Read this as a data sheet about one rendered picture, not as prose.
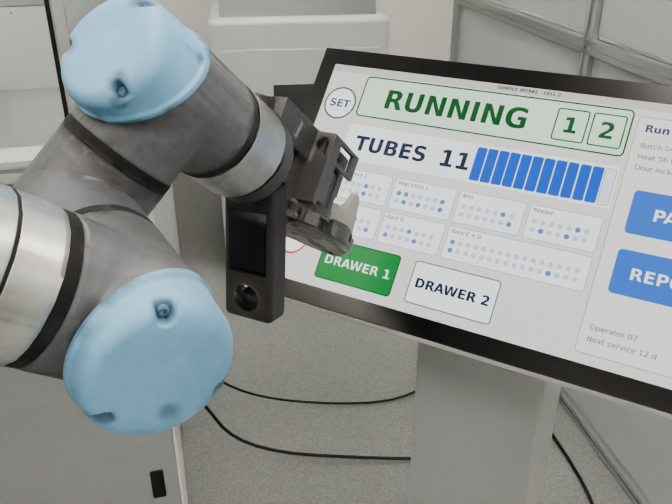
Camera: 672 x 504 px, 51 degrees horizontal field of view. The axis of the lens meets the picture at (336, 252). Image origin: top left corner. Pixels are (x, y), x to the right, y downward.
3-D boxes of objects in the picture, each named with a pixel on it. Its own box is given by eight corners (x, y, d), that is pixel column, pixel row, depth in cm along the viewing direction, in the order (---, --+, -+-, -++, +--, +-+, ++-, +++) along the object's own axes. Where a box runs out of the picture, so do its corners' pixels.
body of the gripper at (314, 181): (365, 162, 62) (308, 98, 52) (334, 252, 61) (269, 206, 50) (292, 148, 66) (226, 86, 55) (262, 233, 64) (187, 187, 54)
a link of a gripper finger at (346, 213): (384, 212, 70) (351, 178, 62) (366, 267, 70) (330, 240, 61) (357, 206, 72) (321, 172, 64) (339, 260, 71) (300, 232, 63)
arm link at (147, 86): (22, 77, 41) (111, -39, 41) (140, 152, 51) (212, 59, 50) (93, 141, 37) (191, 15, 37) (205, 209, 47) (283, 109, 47)
